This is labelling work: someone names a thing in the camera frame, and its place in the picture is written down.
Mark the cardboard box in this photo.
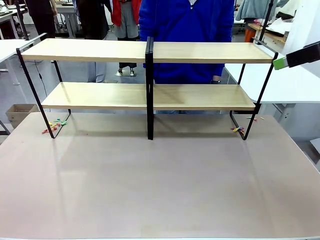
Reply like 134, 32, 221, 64
5, 103, 41, 129

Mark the cluttered wooden table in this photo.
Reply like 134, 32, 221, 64
248, 22, 287, 45

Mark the background grey table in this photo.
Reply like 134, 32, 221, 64
56, 3, 81, 39

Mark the black metal frame stand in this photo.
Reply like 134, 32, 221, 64
14, 0, 30, 41

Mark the small white desk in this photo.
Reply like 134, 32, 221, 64
232, 11, 247, 43

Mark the background white desk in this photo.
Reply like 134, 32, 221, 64
0, 3, 28, 41

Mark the person in dark coat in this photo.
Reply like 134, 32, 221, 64
74, 0, 113, 83

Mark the thin black cable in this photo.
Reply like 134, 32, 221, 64
34, 61, 49, 99

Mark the large white table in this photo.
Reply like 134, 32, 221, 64
221, 49, 320, 118

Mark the black pole with clamp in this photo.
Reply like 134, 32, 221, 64
251, 0, 275, 46

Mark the person in red jacket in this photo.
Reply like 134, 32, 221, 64
111, 0, 141, 77

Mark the white side table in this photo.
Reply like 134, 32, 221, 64
0, 32, 48, 87

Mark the grey jacket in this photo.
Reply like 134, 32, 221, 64
235, 0, 288, 22

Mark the person in blue sweater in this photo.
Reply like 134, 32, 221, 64
138, 0, 236, 115

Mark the wooden shelf black frame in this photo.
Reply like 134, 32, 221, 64
149, 36, 279, 141
16, 36, 151, 141

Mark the person in black clothes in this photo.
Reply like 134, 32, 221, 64
26, 0, 57, 41

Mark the white paper sheet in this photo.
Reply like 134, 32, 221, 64
265, 17, 296, 33

